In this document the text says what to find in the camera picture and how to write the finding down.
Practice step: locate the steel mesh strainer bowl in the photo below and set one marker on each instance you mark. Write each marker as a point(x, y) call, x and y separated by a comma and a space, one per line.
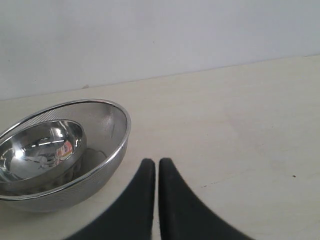
point(107, 127)

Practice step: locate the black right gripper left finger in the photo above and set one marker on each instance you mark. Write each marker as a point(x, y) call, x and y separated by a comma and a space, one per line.
point(130, 217)

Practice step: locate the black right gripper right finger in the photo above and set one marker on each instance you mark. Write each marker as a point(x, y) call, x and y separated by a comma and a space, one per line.
point(182, 215)

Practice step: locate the small shiny steel bowl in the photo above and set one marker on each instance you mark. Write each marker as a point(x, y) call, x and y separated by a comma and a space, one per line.
point(41, 157)

